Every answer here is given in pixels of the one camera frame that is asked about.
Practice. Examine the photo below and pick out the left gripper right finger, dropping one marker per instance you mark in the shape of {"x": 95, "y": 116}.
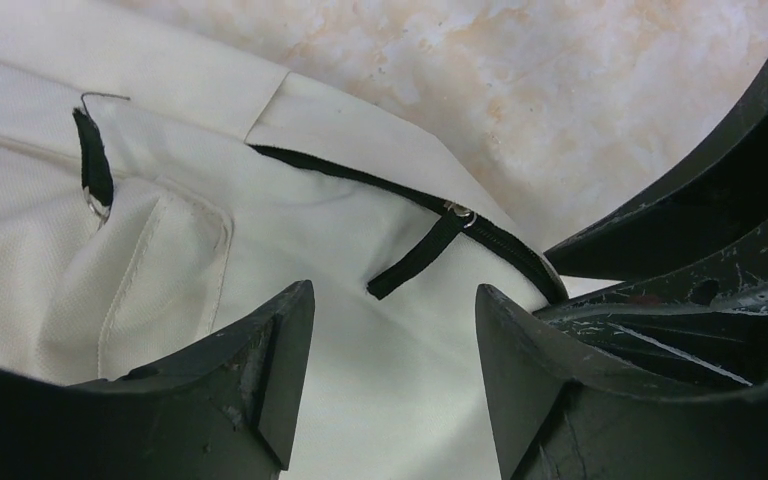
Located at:
{"x": 561, "y": 409}

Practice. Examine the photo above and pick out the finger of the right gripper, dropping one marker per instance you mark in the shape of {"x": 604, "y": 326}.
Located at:
{"x": 716, "y": 194}
{"x": 706, "y": 323}

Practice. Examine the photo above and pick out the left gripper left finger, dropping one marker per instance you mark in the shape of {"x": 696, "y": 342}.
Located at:
{"x": 224, "y": 407}

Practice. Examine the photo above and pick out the cream canvas backpack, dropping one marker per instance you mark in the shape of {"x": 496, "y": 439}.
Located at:
{"x": 156, "y": 186}

